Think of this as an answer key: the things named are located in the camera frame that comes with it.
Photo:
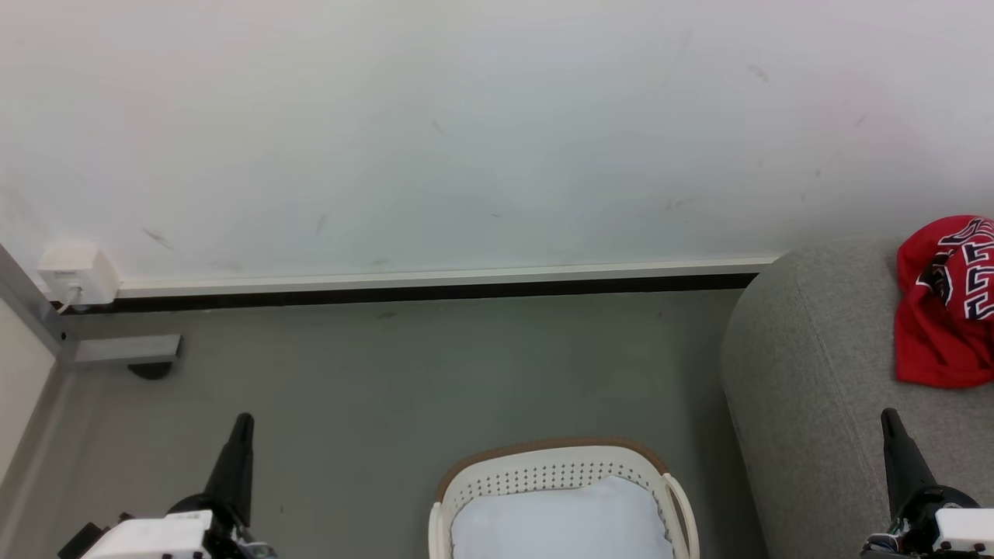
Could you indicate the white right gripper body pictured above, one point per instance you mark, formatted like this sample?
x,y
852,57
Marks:
x,y
955,536

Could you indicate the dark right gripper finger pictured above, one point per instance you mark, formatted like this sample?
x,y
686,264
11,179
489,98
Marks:
x,y
905,473

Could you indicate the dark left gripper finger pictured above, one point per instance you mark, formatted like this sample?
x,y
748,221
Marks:
x,y
233,481

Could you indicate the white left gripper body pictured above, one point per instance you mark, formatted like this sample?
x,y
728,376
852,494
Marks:
x,y
147,536

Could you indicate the red Bulls basketball jersey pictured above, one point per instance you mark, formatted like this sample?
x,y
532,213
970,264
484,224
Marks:
x,y
932,341

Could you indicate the white perforated laundry basket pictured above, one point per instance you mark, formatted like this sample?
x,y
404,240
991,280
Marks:
x,y
543,462

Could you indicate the grey fabric sofa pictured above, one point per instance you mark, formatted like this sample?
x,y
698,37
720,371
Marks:
x,y
815,388

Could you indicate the black caster wheel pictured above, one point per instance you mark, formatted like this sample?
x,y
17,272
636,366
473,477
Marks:
x,y
151,371

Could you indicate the white flat panel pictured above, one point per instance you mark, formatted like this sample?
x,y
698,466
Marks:
x,y
19,373

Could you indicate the white and black baseboard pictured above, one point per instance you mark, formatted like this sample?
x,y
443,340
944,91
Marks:
x,y
427,283

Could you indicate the white cloth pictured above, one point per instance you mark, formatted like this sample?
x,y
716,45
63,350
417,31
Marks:
x,y
559,520

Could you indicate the grey metal frame leg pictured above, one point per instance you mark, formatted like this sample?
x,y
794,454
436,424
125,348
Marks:
x,y
124,349

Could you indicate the white wall outlet box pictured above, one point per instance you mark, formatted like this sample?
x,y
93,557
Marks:
x,y
78,268

